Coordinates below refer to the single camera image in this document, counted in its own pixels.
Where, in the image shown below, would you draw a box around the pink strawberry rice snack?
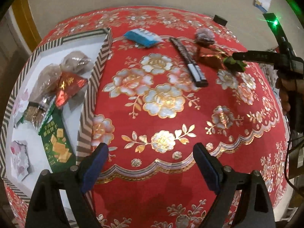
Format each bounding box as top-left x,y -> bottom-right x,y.
10,141 -> 30,182

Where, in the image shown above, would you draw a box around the red green foil packet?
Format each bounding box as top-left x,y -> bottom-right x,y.
195,46 -> 247,74

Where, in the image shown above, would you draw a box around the dark green cracker packet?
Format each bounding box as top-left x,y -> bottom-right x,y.
39,107 -> 76,173

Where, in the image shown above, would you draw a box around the clear bag dark dates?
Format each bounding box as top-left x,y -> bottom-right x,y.
195,28 -> 215,47

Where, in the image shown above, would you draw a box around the dark chocolate bar wrapper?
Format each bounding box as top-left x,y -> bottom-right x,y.
169,37 -> 208,88

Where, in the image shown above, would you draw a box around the clear green biscuit packet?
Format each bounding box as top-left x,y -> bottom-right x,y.
23,102 -> 51,131

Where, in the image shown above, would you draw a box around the white pink snack packet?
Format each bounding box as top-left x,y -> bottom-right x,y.
12,89 -> 30,126

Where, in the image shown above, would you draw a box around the blue white snack packet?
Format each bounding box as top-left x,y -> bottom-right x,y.
124,28 -> 163,48

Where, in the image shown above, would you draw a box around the red gold snack packet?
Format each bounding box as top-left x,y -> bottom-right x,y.
55,71 -> 88,109

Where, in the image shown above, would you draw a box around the clear bag brown snacks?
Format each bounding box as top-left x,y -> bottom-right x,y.
29,50 -> 92,105

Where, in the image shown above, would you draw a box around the operator hand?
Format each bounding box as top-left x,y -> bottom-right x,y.
276,77 -> 304,115

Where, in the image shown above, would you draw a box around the small black box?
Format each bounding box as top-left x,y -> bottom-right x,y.
213,15 -> 227,26

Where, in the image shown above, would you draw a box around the striped white tray box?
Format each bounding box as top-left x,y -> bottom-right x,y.
0,27 -> 113,228

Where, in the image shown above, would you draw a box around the red floral tablecloth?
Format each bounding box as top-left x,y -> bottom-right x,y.
4,6 -> 293,228

